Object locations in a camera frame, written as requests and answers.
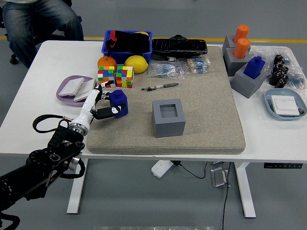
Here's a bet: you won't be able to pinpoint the black red cloth pouch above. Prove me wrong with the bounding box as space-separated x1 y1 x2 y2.
105 30 151 54

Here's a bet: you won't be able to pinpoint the multicolour puzzle cube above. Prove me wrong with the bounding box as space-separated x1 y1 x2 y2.
97 66 117 89
115 65 134 89

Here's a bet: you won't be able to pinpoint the black silver folding tool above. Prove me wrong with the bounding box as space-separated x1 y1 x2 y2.
141 82 180 92

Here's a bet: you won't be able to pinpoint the white table leg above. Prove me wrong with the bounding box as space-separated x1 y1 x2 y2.
234 161 257 219
66 158 88 215

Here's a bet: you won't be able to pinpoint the black table control panel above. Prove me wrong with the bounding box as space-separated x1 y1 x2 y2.
263 162 303 169

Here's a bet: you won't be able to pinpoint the person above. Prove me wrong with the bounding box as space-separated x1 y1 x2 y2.
1 0 84 69

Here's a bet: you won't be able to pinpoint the clear bag black capacitors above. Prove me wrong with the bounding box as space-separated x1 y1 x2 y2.
268 54 290 89

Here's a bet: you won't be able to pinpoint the silver metal bracket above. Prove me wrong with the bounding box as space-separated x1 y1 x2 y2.
210 167 232 188

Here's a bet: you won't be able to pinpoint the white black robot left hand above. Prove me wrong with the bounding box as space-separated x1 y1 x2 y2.
76 80 126 125

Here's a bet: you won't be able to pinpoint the yellow lemon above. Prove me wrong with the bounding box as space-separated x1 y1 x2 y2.
124 55 149 74

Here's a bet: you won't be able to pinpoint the orange round seal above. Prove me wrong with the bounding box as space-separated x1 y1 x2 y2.
233 24 250 44
233 37 250 59

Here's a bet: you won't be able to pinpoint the black power cable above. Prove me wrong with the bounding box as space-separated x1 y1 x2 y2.
173 161 232 230

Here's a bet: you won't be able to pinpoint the clear bag blue parts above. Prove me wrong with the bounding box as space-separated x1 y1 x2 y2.
286 69 307 91

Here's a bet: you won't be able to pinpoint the blue square seal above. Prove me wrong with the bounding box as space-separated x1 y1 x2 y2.
243 56 266 80
108 89 129 119

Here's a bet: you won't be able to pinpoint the blue plastic bin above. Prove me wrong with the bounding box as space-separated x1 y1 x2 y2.
101 29 154 65

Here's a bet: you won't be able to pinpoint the grey-brown mat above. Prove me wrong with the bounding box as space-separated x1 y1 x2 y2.
86 46 247 155

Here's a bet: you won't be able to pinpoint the grey seal holder block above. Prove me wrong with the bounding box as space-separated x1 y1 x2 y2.
152 98 187 138
231 62 268 99
223 47 251 77
222 35 251 58

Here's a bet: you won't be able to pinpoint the white switch panel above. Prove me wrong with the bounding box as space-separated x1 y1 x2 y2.
73 79 96 103
271 95 302 117
58 77 85 97

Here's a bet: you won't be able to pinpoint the clear bag tan resistors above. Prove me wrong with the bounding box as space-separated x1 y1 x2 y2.
183 57 213 74

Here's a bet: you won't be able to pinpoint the white power strip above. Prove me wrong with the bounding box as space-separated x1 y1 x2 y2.
151 160 174 178

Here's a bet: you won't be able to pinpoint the light blue plate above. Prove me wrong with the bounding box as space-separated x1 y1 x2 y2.
263 88 307 121

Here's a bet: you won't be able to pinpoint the purple plate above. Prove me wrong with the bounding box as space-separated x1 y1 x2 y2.
56 75 97 107

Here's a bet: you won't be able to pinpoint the orange fruit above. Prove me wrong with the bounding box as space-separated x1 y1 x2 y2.
97 56 118 72

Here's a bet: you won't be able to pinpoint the clear bag blue resistors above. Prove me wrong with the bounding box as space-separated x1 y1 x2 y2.
146 59 186 81

